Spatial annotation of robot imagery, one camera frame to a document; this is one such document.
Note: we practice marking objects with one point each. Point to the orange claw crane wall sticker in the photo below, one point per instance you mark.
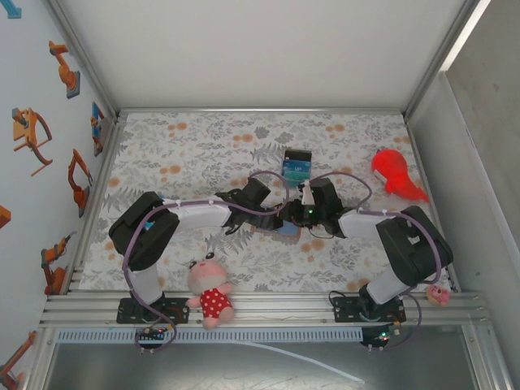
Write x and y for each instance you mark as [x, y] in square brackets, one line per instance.
[28, 134]

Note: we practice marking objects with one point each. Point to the round black circuit board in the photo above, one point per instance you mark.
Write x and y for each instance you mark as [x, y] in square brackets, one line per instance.
[380, 337]
[151, 336]

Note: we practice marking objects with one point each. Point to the floral table cloth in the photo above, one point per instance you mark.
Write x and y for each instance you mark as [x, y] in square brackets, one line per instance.
[203, 142]

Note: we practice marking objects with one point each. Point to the orange block wall sticker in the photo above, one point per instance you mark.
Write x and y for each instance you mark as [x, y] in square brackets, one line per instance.
[4, 217]

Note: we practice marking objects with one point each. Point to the blue orange gantry wall sticker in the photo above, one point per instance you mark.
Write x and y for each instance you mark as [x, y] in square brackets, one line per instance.
[97, 126]

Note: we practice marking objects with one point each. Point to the small pink bear toy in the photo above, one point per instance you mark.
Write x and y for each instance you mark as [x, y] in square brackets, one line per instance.
[438, 294]

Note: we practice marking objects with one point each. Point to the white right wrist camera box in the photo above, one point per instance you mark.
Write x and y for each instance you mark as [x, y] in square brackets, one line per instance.
[305, 197]

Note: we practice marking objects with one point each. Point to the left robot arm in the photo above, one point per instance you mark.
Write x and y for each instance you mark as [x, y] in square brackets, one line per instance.
[195, 215]

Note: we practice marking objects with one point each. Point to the blue card with white print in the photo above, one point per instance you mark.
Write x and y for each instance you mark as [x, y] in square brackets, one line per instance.
[296, 165]

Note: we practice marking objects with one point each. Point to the pink plush pig dotted dress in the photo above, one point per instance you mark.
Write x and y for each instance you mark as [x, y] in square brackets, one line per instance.
[211, 302]

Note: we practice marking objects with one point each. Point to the blue machine wall sticker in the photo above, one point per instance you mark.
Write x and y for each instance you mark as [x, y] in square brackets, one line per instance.
[12, 9]

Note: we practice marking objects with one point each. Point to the white plastic tube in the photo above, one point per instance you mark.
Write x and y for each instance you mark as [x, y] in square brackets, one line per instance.
[304, 359]

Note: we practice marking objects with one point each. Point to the wide aluminium base rail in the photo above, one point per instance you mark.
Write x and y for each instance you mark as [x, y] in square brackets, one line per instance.
[284, 304]

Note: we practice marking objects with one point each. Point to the aluminium frame rail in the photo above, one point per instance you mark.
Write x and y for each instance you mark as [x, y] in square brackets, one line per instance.
[260, 110]
[106, 162]

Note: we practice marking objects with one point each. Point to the bright blue bank card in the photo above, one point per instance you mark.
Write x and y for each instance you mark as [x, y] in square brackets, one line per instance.
[290, 231]

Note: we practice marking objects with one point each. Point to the aluminium frame post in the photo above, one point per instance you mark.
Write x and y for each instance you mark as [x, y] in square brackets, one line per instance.
[82, 53]
[445, 53]

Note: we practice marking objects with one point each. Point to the blue card box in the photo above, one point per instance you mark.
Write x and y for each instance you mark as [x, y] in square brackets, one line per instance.
[297, 155]

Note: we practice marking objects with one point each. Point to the red plastic toy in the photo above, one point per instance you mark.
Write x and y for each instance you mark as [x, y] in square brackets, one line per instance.
[396, 170]

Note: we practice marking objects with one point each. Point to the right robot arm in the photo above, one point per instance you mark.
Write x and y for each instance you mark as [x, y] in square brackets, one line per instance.
[365, 223]

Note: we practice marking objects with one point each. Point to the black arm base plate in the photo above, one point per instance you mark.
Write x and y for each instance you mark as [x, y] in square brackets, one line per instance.
[178, 313]
[345, 310]

